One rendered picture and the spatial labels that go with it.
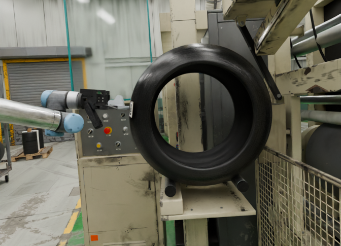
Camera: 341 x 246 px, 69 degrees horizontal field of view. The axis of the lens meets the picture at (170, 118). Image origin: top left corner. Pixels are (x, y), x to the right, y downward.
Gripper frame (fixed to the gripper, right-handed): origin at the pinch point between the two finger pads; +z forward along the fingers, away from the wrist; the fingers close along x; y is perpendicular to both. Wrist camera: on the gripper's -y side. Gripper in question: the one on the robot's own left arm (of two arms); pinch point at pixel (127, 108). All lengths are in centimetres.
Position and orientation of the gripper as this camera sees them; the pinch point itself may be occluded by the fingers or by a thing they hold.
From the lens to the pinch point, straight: 106.8
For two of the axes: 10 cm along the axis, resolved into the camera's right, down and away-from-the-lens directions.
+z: 10.0, 0.6, 0.1
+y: 0.6, -10.0, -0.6
